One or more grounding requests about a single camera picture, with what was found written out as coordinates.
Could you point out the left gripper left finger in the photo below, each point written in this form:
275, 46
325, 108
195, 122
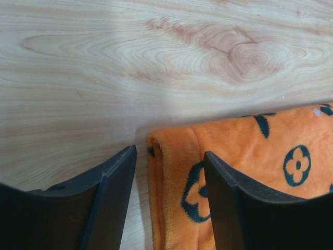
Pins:
85, 212

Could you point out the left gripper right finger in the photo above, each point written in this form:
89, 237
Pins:
247, 214

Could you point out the orange monogram pillowcase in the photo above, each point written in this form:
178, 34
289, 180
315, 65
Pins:
289, 150

